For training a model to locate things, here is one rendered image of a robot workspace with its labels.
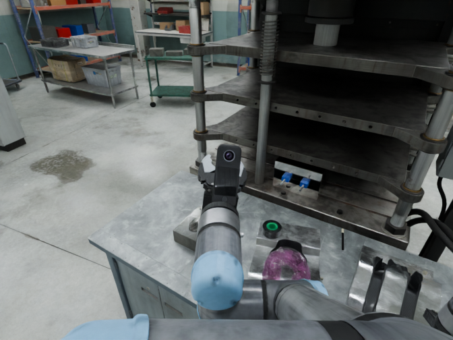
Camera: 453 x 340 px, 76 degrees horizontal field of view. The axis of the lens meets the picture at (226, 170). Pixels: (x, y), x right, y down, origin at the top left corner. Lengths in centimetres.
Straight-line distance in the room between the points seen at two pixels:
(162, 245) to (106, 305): 97
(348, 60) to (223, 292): 120
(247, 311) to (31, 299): 213
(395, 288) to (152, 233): 102
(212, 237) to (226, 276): 7
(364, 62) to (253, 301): 114
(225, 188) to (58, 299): 202
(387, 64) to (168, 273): 124
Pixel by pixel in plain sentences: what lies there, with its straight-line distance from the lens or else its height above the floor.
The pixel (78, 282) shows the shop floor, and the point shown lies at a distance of 247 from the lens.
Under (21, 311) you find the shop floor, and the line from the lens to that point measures 250.
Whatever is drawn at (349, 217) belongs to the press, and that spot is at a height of 78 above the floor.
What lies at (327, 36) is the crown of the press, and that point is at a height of 159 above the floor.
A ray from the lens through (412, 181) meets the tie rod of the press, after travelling 148.
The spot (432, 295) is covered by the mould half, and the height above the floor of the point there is 93.
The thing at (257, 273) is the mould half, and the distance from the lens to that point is 115.
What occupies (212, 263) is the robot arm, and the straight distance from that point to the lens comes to 42.
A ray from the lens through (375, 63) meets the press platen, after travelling 142.
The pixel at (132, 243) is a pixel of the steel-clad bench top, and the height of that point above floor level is 80.
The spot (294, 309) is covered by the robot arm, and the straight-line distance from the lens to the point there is 39.
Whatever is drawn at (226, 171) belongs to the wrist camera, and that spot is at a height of 151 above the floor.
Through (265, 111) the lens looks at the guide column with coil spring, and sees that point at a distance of 154.
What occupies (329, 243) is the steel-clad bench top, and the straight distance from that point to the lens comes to 145.
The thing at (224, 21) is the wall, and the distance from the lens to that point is 794.
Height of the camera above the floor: 180
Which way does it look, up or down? 33 degrees down
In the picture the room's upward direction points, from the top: straight up
